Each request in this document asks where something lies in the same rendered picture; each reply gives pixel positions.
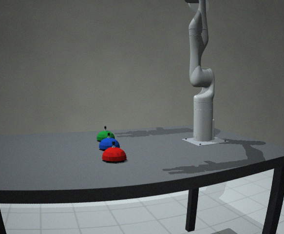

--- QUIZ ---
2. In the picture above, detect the blue dome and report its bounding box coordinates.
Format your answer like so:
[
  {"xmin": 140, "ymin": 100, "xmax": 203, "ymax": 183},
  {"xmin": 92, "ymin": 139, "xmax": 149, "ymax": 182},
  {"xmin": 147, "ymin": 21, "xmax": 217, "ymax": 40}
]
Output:
[{"xmin": 99, "ymin": 133, "xmax": 120, "ymax": 151}]

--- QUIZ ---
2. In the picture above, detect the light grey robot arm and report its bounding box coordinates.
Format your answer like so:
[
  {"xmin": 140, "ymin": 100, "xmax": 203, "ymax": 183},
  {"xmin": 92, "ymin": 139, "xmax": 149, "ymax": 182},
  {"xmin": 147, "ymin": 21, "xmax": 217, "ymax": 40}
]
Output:
[{"xmin": 185, "ymin": 0, "xmax": 214, "ymax": 141}]

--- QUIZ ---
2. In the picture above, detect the green dome bell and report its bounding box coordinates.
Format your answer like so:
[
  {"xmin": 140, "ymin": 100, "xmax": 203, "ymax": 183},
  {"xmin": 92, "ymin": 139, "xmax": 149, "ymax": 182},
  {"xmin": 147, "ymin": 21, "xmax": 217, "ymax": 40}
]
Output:
[{"xmin": 97, "ymin": 126, "xmax": 115, "ymax": 142}]

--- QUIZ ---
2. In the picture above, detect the red dome bell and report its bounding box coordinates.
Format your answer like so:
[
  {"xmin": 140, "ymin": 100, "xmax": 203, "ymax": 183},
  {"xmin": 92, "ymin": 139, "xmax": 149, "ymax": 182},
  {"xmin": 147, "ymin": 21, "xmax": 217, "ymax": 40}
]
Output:
[{"xmin": 102, "ymin": 141, "xmax": 127, "ymax": 163}]

